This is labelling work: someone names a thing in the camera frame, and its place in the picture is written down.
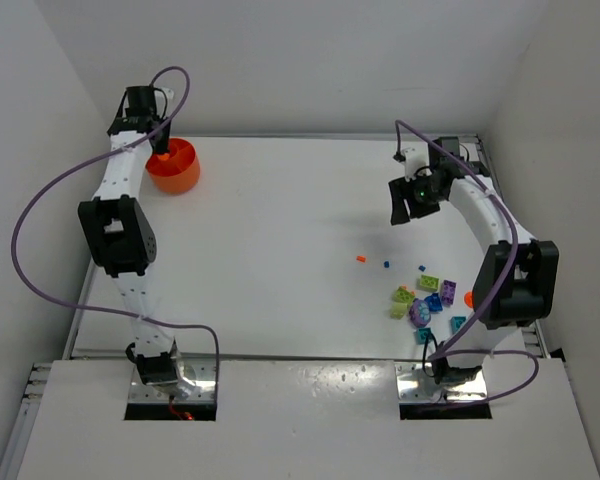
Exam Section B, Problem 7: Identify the lime green lego brick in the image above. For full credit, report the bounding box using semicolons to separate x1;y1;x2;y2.
392;285;416;305
418;274;441;293

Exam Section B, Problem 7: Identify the teal lego brick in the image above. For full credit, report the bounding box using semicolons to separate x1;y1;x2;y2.
450;316;467;334
414;327;432;345

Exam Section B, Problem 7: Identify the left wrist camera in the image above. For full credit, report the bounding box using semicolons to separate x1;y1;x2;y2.
154;87;175;101

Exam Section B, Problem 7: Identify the purple flower lego piece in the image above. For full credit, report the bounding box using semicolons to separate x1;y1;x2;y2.
409;299;431;328

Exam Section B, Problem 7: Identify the orange divided container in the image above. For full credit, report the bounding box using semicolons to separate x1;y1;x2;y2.
145;138;201;195

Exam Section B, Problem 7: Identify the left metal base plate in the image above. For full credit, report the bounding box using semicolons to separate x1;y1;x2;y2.
127;359;216;404

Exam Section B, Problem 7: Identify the orange flower lego piece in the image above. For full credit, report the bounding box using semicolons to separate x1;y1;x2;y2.
464;291;474;309

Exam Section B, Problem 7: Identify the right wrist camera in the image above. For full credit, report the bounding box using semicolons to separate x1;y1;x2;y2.
401;147;429;181

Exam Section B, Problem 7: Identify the metal base plate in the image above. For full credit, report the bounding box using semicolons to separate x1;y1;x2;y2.
394;361;488;405
127;359;216;404

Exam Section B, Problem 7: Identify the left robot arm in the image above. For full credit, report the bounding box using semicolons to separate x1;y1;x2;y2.
78;85;180;392

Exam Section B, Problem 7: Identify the aluminium table frame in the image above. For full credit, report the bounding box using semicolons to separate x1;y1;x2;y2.
0;130;566;480

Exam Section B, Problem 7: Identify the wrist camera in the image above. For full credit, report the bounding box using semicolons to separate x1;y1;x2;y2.
154;87;175;101
401;147;429;181

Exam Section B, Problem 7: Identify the light green lego brick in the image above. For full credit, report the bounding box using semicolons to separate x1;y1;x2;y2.
389;302;410;319

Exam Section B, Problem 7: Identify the purple lego brick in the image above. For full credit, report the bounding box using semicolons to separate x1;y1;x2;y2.
440;280;457;306

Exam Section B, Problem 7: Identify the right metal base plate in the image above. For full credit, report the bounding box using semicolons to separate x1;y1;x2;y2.
394;361;488;405

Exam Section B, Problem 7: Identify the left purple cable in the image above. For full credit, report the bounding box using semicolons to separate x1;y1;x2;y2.
10;66;220;396

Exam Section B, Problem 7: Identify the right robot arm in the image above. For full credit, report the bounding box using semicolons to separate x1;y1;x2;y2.
389;137;559;384

